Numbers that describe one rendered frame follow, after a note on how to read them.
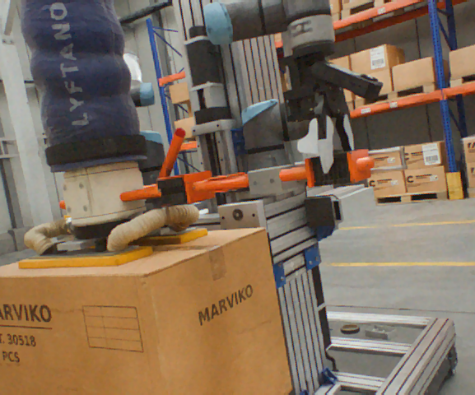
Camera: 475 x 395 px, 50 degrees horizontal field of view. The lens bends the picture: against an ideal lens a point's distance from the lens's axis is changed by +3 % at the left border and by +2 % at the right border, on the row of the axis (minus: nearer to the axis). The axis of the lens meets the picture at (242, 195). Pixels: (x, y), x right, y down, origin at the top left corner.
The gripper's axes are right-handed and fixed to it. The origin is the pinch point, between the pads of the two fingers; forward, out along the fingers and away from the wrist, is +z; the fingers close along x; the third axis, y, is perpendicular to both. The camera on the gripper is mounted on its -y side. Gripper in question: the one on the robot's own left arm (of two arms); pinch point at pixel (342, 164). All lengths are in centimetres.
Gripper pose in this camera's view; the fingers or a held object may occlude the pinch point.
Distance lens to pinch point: 87.6
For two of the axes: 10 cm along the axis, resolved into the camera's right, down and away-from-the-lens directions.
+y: -8.1, 0.9, 5.7
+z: 1.6, 9.8, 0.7
